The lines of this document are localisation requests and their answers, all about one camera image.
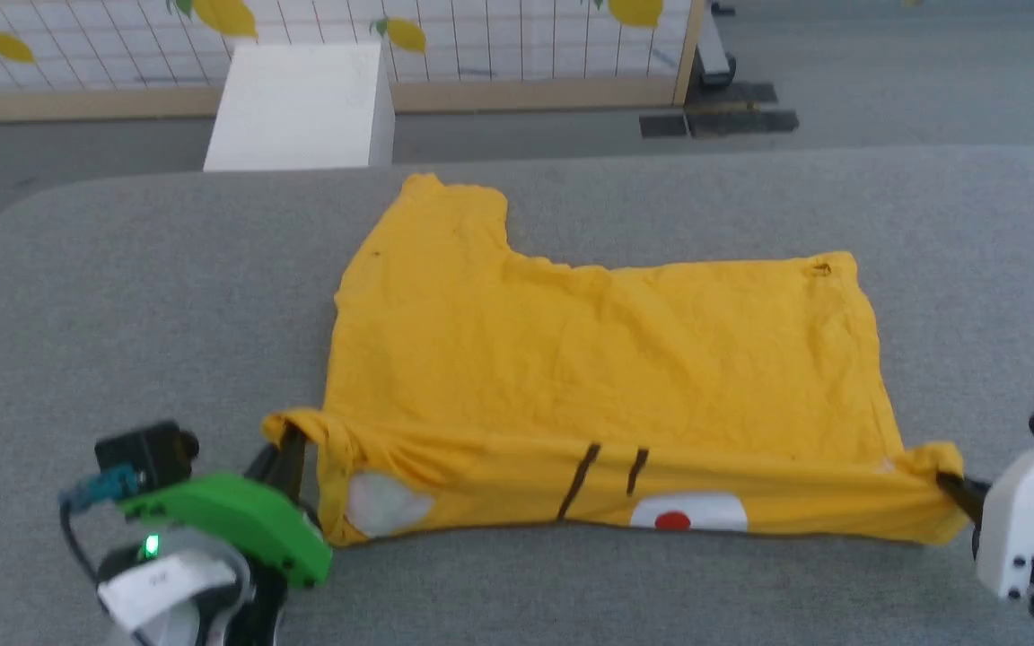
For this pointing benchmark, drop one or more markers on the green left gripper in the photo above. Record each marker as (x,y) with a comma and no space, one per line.
(230,511)

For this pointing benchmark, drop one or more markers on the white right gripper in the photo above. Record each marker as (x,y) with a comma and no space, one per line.
(1020,520)

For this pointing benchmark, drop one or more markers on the yellow t-shirt with cartoon print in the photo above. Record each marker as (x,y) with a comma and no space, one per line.
(589,359)

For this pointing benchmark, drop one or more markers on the grey upholstered sofa cushion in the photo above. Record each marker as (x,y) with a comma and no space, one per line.
(122,314)

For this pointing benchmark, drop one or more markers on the white rectangular box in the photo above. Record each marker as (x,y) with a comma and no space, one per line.
(302,108)

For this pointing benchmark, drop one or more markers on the long black floor tape patch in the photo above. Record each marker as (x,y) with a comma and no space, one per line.
(741,123)

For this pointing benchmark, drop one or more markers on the wooden framed grid partition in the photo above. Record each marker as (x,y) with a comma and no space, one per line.
(481,54)

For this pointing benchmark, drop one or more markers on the black floor tape under stand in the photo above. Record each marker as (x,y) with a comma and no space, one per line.
(732,94)

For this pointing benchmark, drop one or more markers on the small black floor tape patch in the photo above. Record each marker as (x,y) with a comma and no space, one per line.
(663,126)

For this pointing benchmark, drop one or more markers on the grey stand foot with caster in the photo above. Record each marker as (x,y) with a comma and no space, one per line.
(714,54)

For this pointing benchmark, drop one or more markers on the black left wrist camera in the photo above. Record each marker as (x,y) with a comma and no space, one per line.
(144,453)

